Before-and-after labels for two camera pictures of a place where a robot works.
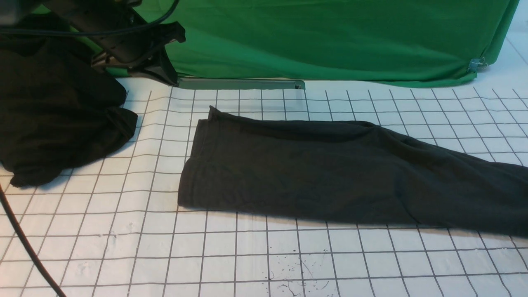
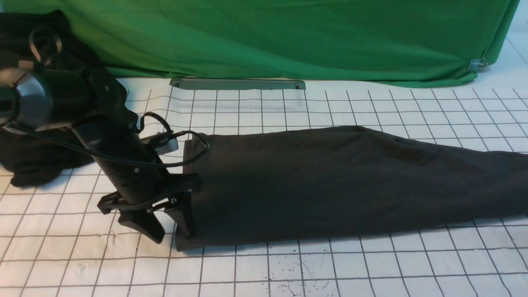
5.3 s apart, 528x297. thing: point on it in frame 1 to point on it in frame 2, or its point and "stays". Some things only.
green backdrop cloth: (359, 42) stays
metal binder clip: (477, 63) stays
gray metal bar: (223, 84) stays
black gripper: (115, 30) to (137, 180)
